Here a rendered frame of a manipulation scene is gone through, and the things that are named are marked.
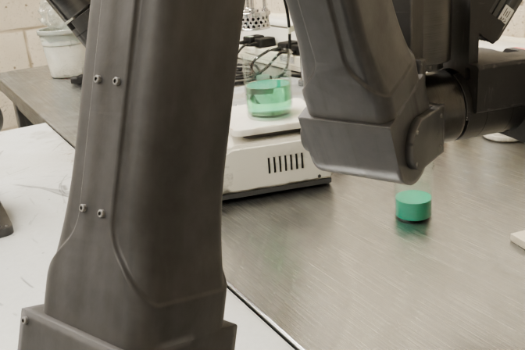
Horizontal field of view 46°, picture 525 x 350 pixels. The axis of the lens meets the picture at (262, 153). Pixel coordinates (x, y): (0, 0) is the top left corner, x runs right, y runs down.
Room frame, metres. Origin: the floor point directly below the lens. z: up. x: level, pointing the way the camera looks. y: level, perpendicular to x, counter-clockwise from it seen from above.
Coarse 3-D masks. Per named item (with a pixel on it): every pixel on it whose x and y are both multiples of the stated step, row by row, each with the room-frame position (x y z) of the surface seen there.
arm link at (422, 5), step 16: (400, 0) 0.43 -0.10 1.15; (416, 0) 0.43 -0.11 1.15; (432, 0) 0.44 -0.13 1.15; (448, 0) 0.45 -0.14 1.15; (400, 16) 0.43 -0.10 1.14; (416, 16) 0.43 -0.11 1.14; (432, 16) 0.44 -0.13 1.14; (448, 16) 0.45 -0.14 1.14; (416, 32) 0.43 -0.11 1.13; (432, 32) 0.44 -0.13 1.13; (448, 32) 0.45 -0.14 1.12; (416, 48) 0.43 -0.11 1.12; (432, 48) 0.44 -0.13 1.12; (448, 48) 0.45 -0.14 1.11; (416, 64) 0.42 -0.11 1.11; (432, 64) 0.44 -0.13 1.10; (432, 112) 0.40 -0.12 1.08; (416, 128) 0.37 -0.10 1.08; (432, 128) 0.40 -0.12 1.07; (304, 144) 0.42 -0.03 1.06; (416, 144) 0.37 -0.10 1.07; (432, 144) 0.40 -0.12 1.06; (416, 160) 0.37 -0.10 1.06; (432, 160) 0.40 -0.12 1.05
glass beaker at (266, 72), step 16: (272, 48) 0.79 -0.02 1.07; (256, 64) 0.73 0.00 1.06; (272, 64) 0.73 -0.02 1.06; (288, 64) 0.74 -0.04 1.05; (256, 80) 0.73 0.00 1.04; (272, 80) 0.73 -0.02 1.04; (288, 80) 0.74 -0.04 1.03; (256, 96) 0.74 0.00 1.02; (272, 96) 0.73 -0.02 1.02; (288, 96) 0.74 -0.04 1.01; (256, 112) 0.74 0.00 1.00; (272, 112) 0.73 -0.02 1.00; (288, 112) 0.74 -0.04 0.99
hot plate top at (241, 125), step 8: (296, 104) 0.80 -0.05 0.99; (304, 104) 0.80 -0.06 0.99; (232, 112) 0.79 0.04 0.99; (240, 112) 0.78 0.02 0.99; (296, 112) 0.76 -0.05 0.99; (232, 120) 0.75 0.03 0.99; (240, 120) 0.75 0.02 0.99; (248, 120) 0.74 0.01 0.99; (256, 120) 0.74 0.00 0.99; (272, 120) 0.73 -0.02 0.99; (280, 120) 0.73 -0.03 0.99; (288, 120) 0.73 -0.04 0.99; (296, 120) 0.72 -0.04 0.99; (232, 128) 0.71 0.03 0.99; (240, 128) 0.71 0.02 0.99; (248, 128) 0.71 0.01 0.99; (256, 128) 0.71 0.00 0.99; (264, 128) 0.71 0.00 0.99; (272, 128) 0.71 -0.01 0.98; (280, 128) 0.71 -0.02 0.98; (288, 128) 0.72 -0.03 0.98; (296, 128) 0.72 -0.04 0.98; (240, 136) 0.70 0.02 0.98
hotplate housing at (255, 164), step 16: (240, 144) 0.71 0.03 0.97; (256, 144) 0.71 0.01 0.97; (272, 144) 0.71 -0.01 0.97; (288, 144) 0.71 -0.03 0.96; (240, 160) 0.70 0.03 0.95; (256, 160) 0.70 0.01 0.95; (272, 160) 0.71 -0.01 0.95; (288, 160) 0.71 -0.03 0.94; (304, 160) 0.71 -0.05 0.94; (224, 176) 0.69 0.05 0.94; (240, 176) 0.70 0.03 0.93; (256, 176) 0.70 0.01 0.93; (272, 176) 0.71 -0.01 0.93; (288, 176) 0.71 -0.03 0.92; (304, 176) 0.71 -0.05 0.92; (320, 176) 0.72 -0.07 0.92; (224, 192) 0.69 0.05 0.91; (240, 192) 0.70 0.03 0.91; (256, 192) 0.70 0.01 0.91
